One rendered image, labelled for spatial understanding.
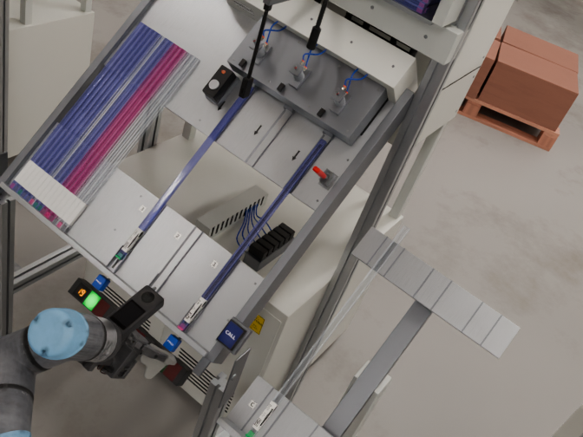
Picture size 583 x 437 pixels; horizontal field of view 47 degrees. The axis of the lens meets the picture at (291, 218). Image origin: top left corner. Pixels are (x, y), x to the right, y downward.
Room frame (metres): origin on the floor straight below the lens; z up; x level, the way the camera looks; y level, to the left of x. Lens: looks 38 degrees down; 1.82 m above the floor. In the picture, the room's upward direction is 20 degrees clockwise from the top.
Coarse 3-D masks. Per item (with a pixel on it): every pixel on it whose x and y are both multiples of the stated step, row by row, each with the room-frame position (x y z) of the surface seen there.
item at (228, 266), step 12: (324, 144) 1.24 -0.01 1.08; (312, 156) 1.22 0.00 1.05; (300, 168) 1.20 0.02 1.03; (288, 192) 1.16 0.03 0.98; (276, 204) 1.13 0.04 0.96; (264, 216) 1.11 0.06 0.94; (252, 228) 1.09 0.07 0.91; (252, 240) 1.08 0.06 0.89; (240, 252) 1.05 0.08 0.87; (228, 264) 1.03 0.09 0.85; (216, 288) 0.99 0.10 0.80; (180, 324) 0.92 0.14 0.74
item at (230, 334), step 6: (228, 324) 0.91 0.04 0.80; (234, 324) 0.91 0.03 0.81; (228, 330) 0.90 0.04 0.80; (234, 330) 0.90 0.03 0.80; (240, 330) 0.90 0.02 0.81; (222, 336) 0.89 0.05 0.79; (228, 336) 0.89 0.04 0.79; (234, 336) 0.89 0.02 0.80; (228, 342) 0.88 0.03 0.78; (234, 342) 0.88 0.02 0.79
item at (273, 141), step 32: (160, 0) 1.53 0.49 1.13; (192, 0) 1.53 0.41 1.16; (224, 0) 1.53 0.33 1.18; (160, 32) 1.46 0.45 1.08; (192, 32) 1.46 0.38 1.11; (224, 32) 1.46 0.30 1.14; (224, 64) 1.40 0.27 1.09; (192, 96) 1.33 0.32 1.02; (256, 96) 1.34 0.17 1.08; (224, 128) 1.27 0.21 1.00; (256, 128) 1.28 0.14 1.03; (288, 128) 1.28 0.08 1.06; (320, 128) 1.28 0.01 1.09; (256, 160) 1.22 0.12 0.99; (288, 160) 1.22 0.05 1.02; (320, 160) 1.22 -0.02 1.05; (320, 192) 1.17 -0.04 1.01
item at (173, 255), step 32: (128, 192) 1.15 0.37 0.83; (96, 224) 1.09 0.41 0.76; (128, 224) 1.10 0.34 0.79; (160, 224) 1.10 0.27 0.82; (192, 224) 1.10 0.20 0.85; (96, 256) 1.04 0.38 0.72; (128, 256) 1.04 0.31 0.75; (160, 256) 1.04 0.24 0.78; (192, 256) 1.05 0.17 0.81; (224, 256) 1.05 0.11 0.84; (160, 288) 0.99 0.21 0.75; (192, 288) 0.99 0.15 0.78; (224, 288) 1.00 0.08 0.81; (256, 288) 1.00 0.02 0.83; (224, 320) 0.95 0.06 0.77
